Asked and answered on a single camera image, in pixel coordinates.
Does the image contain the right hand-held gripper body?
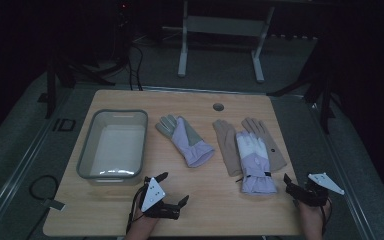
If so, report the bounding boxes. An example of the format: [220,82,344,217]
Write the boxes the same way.
[292,172,345,208]

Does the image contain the white metal table frame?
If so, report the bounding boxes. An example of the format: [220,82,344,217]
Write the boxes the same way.
[177,0,276,84]

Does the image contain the purple and grey glove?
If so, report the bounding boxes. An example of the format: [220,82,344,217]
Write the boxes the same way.
[155,114,216,169]

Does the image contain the plain beige glove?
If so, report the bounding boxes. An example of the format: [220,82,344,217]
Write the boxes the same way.
[212,119,244,178]

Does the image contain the black tripod stand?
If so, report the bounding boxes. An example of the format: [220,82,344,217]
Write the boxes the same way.
[37,54,116,120]
[267,41,337,135]

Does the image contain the black looped floor cable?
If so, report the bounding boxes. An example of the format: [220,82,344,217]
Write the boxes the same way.
[28,174,60,202]

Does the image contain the black floor cables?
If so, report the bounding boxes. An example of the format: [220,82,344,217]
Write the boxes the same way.
[126,42,145,92]

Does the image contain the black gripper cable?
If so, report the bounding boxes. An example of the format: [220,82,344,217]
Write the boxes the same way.
[319,198,334,235]
[125,183,148,235]

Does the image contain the purple and white glove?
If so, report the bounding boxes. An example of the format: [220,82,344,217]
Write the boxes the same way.
[235,130,278,196]

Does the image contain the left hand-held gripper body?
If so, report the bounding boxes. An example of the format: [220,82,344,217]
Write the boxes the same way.
[133,176,181,221]

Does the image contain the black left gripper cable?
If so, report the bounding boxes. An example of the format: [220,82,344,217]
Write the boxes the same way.
[125,183,148,235]

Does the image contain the grey flat plug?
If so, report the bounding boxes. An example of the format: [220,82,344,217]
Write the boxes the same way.
[41,198,66,212]

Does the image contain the dark tower with red light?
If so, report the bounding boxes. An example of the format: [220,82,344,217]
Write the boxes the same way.
[112,0,135,69]

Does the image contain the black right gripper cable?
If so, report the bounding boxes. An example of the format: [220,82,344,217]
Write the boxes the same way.
[319,198,334,235]

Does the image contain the person's left hand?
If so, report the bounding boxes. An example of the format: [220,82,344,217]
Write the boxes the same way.
[123,213,161,240]

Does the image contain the person's right hand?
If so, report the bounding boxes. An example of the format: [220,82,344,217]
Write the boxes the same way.
[298,199,333,240]

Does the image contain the beige glove with dark button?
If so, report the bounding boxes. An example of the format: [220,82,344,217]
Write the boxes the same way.
[240,117,288,173]

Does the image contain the black floor bracket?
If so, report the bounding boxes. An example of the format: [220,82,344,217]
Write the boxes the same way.
[52,117,77,132]

